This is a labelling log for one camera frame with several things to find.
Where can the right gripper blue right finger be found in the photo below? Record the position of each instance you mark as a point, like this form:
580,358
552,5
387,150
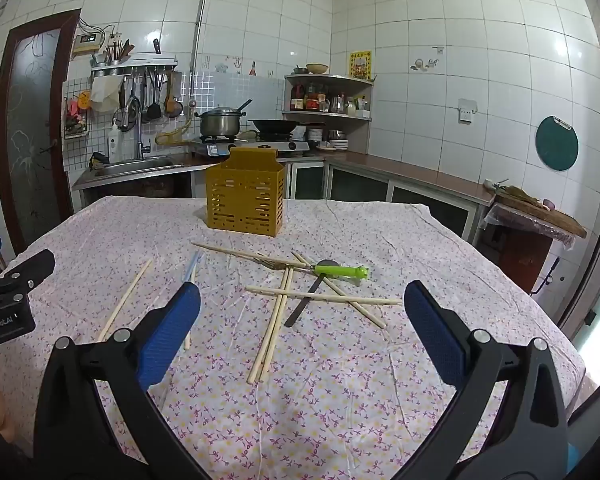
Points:
506,420

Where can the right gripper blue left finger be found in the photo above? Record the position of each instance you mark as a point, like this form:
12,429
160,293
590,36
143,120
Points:
72,434

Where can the green handled metal fork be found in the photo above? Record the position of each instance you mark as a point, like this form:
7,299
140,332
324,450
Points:
358,272

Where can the wooden chopstick horizontal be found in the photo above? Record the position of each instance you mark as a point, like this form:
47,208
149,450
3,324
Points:
342,299

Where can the long wooden chopstick top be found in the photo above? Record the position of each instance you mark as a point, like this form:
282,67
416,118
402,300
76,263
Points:
240,253

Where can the wooden chopstick diagonal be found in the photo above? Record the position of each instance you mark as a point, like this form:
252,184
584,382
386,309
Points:
326,279

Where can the light blue plastic spoon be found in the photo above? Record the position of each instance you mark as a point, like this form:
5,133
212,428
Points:
190,272

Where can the steel kitchen sink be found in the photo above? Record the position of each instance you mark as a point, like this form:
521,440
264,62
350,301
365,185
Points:
130,167

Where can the kitchen counter with cabinets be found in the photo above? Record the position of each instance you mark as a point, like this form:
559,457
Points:
346,176

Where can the dark wooden door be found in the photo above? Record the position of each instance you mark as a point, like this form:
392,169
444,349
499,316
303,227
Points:
34,188

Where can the white soap bottle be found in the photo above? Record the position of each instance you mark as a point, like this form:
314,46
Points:
113,143

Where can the chrome faucet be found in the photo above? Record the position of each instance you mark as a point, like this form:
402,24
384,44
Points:
135,124

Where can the floral pink tablecloth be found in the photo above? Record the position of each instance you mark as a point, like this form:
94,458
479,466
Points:
343,398

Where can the wooden board with vegetables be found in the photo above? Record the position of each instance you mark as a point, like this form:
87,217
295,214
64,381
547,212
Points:
516,208

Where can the steel gas stove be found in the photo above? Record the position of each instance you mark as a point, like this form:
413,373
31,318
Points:
221,147

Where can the yellow slotted utensil holder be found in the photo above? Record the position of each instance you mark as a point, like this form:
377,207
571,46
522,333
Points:
245,193

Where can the steel cooking pot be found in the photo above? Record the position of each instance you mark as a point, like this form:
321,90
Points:
222,121

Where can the green round cutting board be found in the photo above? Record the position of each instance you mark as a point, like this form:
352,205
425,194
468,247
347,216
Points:
556,144

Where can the black wok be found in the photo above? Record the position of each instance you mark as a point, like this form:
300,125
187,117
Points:
274,129

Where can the bowl on top shelf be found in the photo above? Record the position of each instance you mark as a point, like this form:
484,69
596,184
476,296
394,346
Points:
317,68

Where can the wall utensil rack shelf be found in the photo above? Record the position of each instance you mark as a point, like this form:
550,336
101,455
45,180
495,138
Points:
134,62

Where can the vertical wall pipe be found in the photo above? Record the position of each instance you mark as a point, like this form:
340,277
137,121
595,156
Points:
193,57

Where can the white wall socket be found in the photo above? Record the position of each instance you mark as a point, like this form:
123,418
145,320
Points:
466,111

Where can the corner wall shelf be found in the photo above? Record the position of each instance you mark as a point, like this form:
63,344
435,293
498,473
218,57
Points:
333,102

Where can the yellow wall poster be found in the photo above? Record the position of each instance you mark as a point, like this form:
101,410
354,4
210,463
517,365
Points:
360,65

